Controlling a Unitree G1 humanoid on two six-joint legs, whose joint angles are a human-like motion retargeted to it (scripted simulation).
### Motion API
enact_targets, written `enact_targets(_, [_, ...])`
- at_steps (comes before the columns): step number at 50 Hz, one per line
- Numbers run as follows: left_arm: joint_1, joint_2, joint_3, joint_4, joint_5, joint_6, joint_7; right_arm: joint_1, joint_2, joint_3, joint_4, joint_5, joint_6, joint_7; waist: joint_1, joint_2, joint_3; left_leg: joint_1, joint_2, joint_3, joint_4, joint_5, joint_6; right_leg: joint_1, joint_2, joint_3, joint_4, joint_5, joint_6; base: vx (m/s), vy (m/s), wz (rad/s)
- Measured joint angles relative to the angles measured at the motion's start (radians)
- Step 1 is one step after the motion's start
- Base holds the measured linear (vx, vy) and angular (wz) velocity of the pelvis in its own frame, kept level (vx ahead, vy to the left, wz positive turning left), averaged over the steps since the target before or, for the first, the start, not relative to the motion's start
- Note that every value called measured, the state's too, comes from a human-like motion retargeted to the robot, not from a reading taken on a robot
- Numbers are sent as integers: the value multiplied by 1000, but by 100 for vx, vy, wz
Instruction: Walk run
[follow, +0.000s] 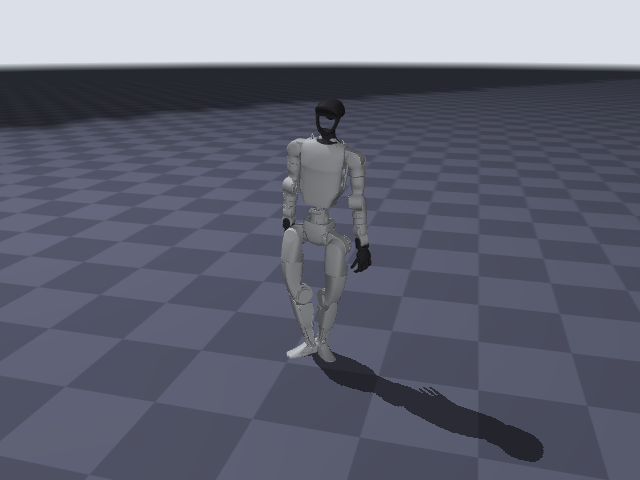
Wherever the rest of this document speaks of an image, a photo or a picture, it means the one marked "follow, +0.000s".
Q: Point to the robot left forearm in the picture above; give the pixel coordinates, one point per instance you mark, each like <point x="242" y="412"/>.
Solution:
<point x="360" y="225"/>

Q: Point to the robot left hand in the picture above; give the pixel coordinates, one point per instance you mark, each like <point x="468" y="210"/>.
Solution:
<point x="363" y="257"/>

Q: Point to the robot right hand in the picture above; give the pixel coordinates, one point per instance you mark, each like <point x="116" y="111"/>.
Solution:
<point x="286" y="223"/>

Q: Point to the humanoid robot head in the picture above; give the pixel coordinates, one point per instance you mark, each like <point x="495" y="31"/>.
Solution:
<point x="332" y="109"/>

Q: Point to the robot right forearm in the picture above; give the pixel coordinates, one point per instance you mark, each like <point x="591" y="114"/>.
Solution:
<point x="289" y="206"/>

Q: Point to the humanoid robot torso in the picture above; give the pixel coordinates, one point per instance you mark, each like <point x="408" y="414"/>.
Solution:
<point x="323" y="175"/>

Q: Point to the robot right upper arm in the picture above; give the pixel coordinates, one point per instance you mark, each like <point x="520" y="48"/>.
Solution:
<point x="292" y="183"/>

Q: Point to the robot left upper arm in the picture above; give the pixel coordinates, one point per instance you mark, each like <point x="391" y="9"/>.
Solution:
<point x="356" y="161"/>

